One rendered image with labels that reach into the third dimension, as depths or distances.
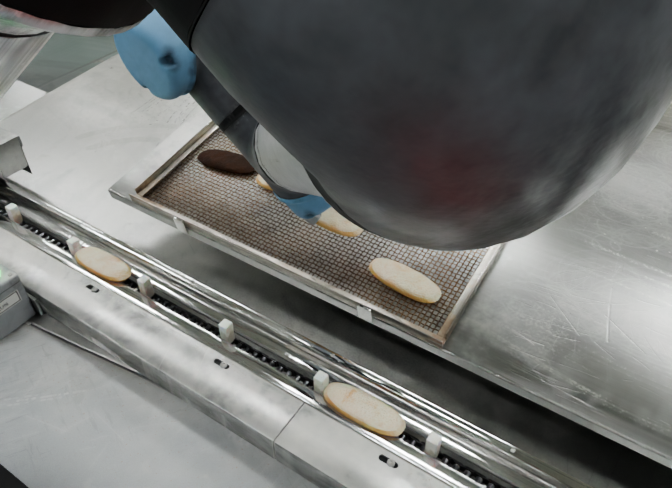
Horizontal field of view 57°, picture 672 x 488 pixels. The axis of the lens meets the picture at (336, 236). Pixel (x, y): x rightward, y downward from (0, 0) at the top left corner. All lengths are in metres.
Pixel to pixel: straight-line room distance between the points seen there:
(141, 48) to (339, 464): 0.43
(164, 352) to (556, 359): 0.44
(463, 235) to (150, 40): 0.36
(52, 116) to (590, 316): 1.05
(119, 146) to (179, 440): 0.64
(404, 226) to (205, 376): 0.59
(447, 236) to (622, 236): 0.70
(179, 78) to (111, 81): 0.96
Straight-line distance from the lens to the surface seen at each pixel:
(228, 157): 0.94
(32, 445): 0.79
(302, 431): 0.67
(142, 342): 0.77
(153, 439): 0.74
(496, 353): 0.72
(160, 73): 0.50
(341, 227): 0.75
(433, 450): 0.67
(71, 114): 1.35
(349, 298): 0.74
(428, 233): 0.15
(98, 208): 1.06
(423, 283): 0.75
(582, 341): 0.74
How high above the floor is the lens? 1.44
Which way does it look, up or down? 41 degrees down
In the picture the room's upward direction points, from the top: straight up
